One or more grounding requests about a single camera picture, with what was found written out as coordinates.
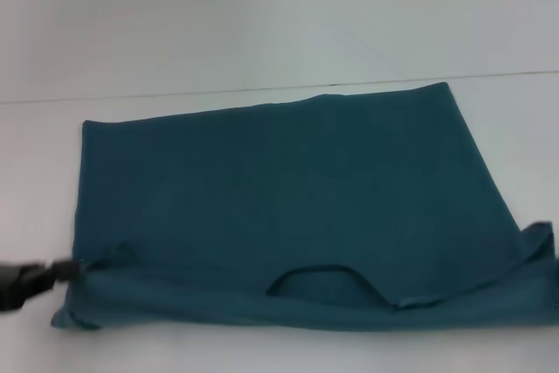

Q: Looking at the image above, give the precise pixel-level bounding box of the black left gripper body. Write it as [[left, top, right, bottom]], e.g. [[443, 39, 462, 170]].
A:
[[0, 261, 57, 314]]

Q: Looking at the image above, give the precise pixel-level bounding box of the teal T-shirt with FREE print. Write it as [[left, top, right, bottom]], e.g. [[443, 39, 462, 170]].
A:
[[50, 80, 559, 333]]

